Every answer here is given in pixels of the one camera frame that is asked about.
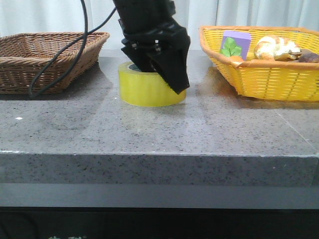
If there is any black cable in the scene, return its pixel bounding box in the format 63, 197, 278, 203
28, 0, 117, 98

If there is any yellow woven basket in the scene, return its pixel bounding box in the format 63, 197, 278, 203
199, 26, 319, 102

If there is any yellow tape roll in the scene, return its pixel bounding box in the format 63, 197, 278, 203
118, 62, 186, 107

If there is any purple foam block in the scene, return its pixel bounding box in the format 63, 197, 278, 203
221, 30, 251, 60

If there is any white curtain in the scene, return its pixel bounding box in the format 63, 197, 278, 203
0, 0, 319, 50

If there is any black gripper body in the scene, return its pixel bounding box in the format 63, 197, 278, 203
114, 0, 190, 54

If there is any toy bread croissant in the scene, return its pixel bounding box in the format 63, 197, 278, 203
254, 35, 301, 60

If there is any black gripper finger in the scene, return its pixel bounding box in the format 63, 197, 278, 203
147, 48, 189, 95
121, 44, 159, 72

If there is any orange toy carrot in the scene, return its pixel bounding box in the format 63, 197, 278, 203
219, 37, 244, 62

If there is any brown wicker basket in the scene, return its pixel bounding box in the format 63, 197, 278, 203
0, 32, 110, 95

